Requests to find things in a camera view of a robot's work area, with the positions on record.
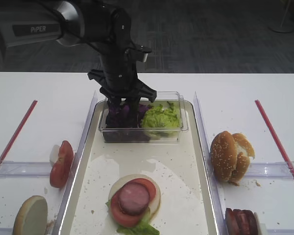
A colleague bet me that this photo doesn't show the clear holder upper right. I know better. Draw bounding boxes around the clear holder upper right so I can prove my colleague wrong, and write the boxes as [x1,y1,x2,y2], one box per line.
[244,162,294,179]

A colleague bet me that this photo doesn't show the clear plastic container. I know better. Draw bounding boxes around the clear plastic container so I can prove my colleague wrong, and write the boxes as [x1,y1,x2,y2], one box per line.
[98,92,188,143]

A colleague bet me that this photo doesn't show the sesame burger buns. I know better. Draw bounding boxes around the sesame burger buns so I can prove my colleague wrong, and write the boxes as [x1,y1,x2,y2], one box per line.
[210,131,255,186]

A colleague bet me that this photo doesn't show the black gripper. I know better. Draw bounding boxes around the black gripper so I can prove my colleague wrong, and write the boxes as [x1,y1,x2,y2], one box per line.
[88,50,157,128]

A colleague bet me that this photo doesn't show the red strip left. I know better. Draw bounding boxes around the red strip left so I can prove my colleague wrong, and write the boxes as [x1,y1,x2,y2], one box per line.
[0,100,38,165]

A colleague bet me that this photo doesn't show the green lettuce in container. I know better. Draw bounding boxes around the green lettuce in container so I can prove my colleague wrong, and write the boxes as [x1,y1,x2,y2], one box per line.
[140,101,181,140]

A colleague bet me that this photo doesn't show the white metal tray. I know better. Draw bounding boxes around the white metal tray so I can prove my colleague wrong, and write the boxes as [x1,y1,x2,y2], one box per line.
[53,102,218,235]

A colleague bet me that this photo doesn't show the red strip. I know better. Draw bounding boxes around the red strip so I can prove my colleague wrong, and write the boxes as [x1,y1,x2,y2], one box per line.
[0,100,38,165]
[254,100,294,180]

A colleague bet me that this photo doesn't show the shredded purple cabbage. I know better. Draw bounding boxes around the shredded purple cabbage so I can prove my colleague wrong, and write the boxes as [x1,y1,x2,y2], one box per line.
[103,103,150,142]

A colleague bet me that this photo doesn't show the standing meat slices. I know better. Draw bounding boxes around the standing meat slices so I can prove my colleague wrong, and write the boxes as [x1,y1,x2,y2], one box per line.
[225,208,259,235]

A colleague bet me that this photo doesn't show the clear vertical rail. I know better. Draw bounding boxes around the clear vertical rail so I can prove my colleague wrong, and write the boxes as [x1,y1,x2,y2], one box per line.
[51,93,98,235]
[193,93,228,235]

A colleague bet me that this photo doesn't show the standing bun slice left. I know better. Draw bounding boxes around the standing bun slice left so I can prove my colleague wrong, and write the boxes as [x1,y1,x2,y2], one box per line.
[12,195,48,235]

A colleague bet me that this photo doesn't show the tomato slice on tray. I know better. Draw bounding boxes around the tomato slice on tray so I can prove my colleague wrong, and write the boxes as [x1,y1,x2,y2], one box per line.
[107,174,161,228]

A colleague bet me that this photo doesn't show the floor stand base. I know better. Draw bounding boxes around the floor stand base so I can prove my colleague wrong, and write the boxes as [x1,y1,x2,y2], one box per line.
[268,0,294,33]

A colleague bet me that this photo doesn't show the clear vertical rail left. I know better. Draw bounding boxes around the clear vertical rail left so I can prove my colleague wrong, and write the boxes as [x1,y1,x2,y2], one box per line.
[51,93,98,235]

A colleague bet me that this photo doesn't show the bottom bun slice on tray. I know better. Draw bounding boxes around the bottom bun slice on tray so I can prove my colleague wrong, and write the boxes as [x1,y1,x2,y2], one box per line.
[108,174,161,216]

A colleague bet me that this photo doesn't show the pink meat patty on tray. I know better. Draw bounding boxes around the pink meat patty on tray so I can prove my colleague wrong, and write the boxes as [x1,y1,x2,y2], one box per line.
[119,183,149,215]

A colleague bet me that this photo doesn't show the standing tomato slices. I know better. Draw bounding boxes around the standing tomato slices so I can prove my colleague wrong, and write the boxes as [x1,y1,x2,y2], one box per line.
[49,140,74,188]

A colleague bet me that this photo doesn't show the clear vertical rail right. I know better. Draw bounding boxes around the clear vertical rail right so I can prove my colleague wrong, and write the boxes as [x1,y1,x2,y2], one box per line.
[193,93,228,235]

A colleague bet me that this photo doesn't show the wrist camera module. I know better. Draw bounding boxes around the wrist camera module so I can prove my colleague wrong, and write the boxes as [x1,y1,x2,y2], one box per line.
[125,45,152,63]

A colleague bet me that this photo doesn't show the red strip right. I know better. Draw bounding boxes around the red strip right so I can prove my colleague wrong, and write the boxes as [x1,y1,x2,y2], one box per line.
[254,100,294,180]

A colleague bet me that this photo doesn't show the lettuce leaf on tray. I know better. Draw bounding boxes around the lettuce leaf on tray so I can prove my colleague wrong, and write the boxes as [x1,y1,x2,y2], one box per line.
[106,197,160,235]

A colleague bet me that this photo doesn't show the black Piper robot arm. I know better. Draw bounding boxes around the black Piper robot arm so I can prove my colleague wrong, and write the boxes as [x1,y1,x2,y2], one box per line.
[0,0,157,128]

